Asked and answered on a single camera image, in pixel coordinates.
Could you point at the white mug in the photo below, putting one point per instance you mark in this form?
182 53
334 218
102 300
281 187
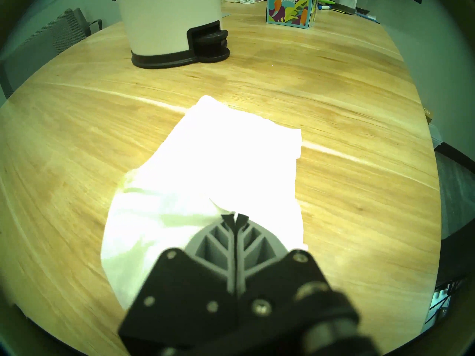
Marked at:
347 0

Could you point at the colourful tissue box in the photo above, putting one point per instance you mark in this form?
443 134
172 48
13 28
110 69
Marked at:
291 8

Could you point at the white pedal trash bin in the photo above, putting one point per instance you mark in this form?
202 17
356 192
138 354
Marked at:
167 21

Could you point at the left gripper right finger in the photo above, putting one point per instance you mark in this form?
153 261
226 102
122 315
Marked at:
285 299

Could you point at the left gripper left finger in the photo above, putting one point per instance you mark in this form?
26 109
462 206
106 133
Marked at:
182 299

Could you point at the grey ribbed mesh chair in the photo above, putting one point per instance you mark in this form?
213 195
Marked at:
41 47

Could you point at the white tissue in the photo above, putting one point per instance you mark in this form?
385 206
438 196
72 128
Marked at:
222 155

